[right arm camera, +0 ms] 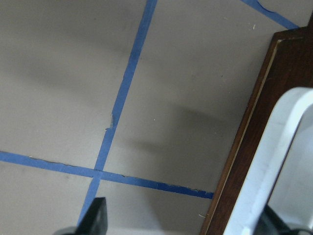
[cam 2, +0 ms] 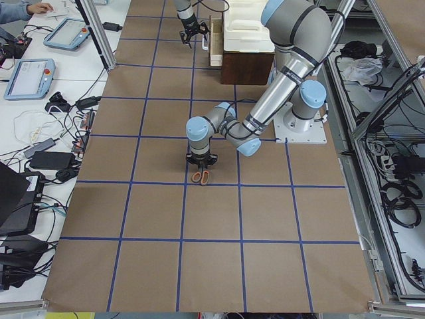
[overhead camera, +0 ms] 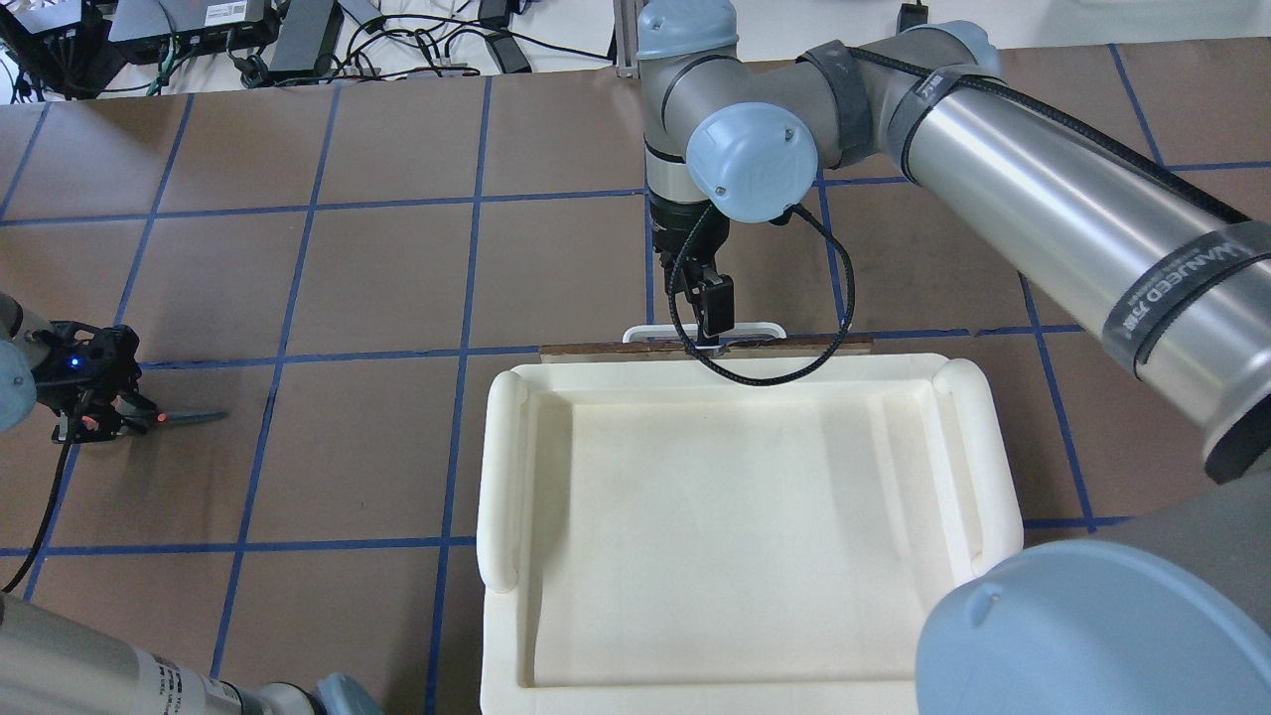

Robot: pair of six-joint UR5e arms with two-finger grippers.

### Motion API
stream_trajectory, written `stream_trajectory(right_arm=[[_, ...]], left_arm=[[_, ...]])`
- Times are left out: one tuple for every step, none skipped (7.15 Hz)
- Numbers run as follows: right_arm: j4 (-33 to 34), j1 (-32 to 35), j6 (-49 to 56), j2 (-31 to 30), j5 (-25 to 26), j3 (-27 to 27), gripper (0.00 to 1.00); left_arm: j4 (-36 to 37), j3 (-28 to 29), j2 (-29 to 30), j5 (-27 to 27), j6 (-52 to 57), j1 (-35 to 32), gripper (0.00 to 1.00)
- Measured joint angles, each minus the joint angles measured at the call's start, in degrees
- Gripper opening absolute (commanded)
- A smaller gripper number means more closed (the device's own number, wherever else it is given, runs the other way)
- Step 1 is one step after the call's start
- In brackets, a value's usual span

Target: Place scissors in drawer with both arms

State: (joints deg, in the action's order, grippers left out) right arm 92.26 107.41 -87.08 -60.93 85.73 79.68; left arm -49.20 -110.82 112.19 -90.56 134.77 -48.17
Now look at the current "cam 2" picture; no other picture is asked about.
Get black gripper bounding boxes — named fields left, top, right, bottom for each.
left=186, top=153, right=218, bottom=173
left=179, top=19, right=209, bottom=49

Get orange handled grey scissors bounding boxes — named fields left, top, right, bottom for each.
left=191, top=168, right=210, bottom=186

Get white drawer handle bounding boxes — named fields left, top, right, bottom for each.
left=201, top=33, right=209, bottom=51

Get light wooden drawer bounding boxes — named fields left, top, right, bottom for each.
left=208, top=16, right=223, bottom=66

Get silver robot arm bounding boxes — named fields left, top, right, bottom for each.
left=186, top=1, right=332, bottom=169
left=173, top=0, right=210, bottom=48

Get dark wooden drawer cabinet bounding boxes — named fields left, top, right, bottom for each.
left=220, top=51, right=274, bottom=85

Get person hand at desk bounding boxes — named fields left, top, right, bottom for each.
left=27, top=2, right=54, bottom=15

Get cream plastic tray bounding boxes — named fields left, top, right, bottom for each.
left=223, top=0, right=274, bottom=53

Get blue teach pendant far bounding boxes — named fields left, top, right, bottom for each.
left=43, top=17, right=90, bottom=51

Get blue teach pendant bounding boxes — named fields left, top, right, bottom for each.
left=43, top=17, right=90, bottom=51
left=3, top=58, right=56, bottom=101

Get black power adapter brick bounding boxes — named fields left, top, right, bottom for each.
left=29, top=151, right=75, bottom=170

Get white crumpled cloth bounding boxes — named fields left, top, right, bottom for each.
left=341, top=57, right=383, bottom=85

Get blue teach pendant near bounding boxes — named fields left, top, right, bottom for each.
left=3, top=58, right=56, bottom=101

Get black laptop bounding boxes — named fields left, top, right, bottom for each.
left=1, top=163, right=44, bottom=237

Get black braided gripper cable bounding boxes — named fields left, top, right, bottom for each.
left=197, top=0, right=231, bottom=14

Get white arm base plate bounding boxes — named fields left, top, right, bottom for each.
left=273, top=102, right=327, bottom=144

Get aluminium frame post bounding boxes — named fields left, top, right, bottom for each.
left=76, top=0, right=116, bottom=72

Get white coiled cable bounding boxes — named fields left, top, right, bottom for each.
left=13, top=110, right=66, bottom=146

